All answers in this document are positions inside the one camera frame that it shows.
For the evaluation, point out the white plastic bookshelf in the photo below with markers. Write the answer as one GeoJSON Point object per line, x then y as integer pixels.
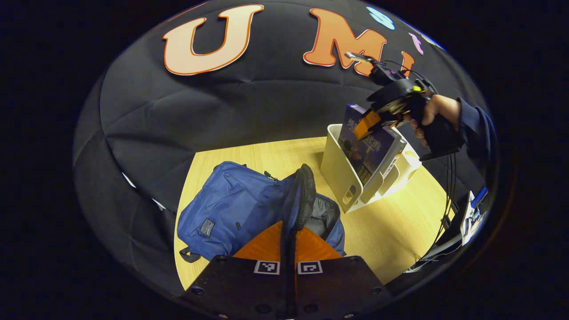
{"type": "Point", "coordinates": [338, 173]}

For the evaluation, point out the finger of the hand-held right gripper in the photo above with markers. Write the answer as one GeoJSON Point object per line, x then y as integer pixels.
{"type": "Point", "coordinates": [366, 125]}

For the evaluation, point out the blue schoolbag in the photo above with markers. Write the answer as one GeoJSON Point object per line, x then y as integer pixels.
{"type": "Point", "coordinates": [231, 204]}

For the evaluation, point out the purple cover book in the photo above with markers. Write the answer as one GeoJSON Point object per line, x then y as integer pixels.
{"type": "Point", "coordinates": [371, 153]}

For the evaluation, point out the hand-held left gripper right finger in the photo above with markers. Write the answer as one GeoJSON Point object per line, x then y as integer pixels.
{"type": "Point", "coordinates": [338, 284]}

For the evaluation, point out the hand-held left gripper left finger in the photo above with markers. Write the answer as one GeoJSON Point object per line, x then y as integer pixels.
{"type": "Point", "coordinates": [231, 284]}

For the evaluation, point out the white and blue equipment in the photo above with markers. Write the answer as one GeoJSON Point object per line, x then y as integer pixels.
{"type": "Point", "coordinates": [469, 218]}

